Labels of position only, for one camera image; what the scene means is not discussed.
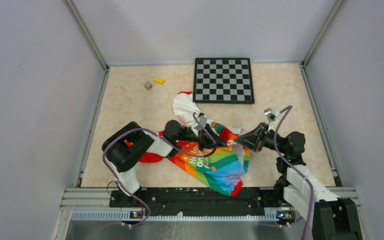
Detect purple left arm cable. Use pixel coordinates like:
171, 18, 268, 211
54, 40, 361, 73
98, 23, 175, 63
101, 111, 218, 228

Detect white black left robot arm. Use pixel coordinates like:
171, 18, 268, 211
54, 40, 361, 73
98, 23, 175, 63
101, 120, 227, 207

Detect tan wooden block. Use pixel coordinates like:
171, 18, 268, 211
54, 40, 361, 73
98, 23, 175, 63
144, 82, 153, 90

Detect white colourful cartoon jacket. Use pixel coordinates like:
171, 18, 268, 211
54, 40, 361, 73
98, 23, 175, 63
139, 91, 250, 196

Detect yellow block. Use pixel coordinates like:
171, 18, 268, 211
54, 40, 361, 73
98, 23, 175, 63
154, 77, 164, 85

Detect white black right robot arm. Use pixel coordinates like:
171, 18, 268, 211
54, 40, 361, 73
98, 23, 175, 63
235, 123, 363, 240

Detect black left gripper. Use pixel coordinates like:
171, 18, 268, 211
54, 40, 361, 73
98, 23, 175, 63
176, 123, 228, 152

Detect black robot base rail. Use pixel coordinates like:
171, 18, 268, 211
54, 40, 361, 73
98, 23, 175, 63
109, 187, 295, 221

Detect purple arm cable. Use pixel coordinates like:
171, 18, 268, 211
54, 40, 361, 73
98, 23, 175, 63
101, 111, 218, 228
271, 105, 315, 240

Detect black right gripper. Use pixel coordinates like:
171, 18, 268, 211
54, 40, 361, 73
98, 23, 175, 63
234, 122, 288, 155

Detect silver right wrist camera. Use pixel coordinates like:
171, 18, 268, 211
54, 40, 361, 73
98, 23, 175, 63
264, 108, 281, 128

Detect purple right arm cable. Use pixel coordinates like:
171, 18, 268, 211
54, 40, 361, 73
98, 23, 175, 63
271, 105, 315, 240

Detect black grey checkerboard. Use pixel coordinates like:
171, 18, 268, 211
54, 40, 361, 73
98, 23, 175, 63
192, 57, 255, 105

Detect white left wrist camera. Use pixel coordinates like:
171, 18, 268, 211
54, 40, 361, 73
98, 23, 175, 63
196, 113, 208, 129

